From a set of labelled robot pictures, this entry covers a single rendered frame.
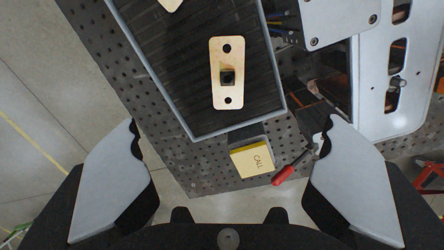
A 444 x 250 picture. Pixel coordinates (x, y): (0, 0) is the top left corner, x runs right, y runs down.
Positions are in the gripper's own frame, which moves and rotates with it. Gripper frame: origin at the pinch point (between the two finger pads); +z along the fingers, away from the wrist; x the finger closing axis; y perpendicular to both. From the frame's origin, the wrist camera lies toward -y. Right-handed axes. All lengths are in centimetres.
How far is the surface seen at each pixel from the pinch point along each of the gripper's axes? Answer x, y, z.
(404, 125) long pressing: 45, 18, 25
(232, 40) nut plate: 0.5, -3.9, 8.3
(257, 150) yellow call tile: 4.3, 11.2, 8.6
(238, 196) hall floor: 10, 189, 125
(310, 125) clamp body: 18.9, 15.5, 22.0
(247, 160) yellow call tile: 2.8, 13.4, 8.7
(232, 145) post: 0.4, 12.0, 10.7
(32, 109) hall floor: -196, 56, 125
